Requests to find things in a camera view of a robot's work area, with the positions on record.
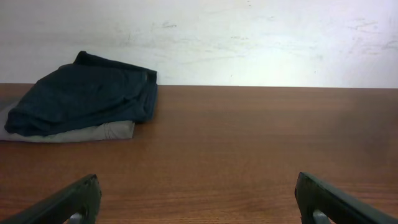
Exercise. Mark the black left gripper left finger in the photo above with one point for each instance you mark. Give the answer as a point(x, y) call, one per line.
point(76, 203)

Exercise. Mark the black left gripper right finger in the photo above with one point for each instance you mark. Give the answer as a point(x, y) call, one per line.
point(320, 202)

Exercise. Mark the folded grey garment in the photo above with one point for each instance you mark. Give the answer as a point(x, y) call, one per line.
point(106, 131)

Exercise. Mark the folded navy blue garment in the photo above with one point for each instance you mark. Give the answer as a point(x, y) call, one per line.
point(88, 92)

